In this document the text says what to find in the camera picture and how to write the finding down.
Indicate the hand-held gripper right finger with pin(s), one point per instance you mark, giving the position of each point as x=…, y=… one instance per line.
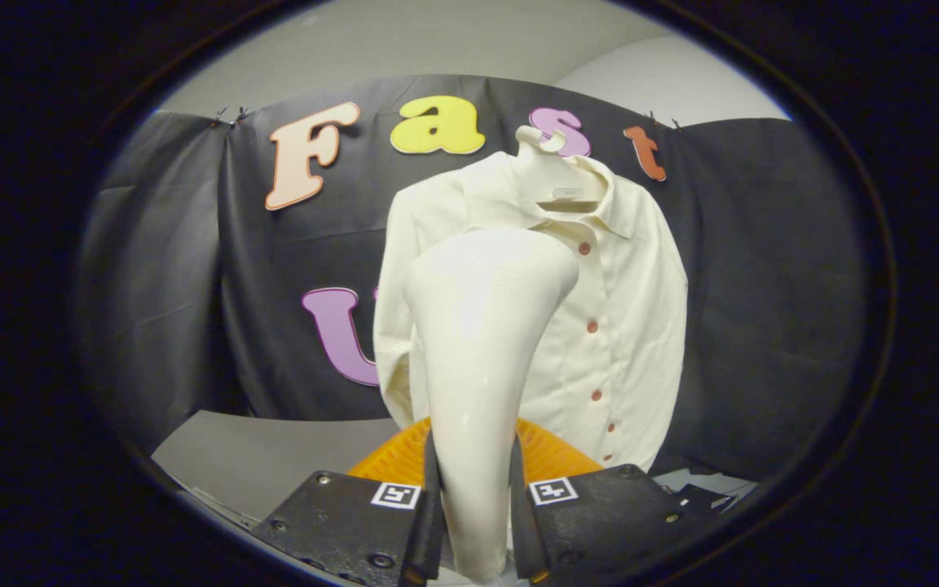
x=522, y=530

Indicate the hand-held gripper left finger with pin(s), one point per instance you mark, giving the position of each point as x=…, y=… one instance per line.
x=430, y=538

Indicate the cream garment steamer head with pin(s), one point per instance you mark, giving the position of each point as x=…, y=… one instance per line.
x=478, y=367

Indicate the cream button-up shirt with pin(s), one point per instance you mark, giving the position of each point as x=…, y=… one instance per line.
x=624, y=285

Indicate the cream clothes hanger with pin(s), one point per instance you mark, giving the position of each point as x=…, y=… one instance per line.
x=547, y=175

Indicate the grey drawer cabinet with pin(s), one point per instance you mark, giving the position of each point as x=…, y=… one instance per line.
x=274, y=456

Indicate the black backdrop cloth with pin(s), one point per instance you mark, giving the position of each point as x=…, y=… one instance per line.
x=176, y=285

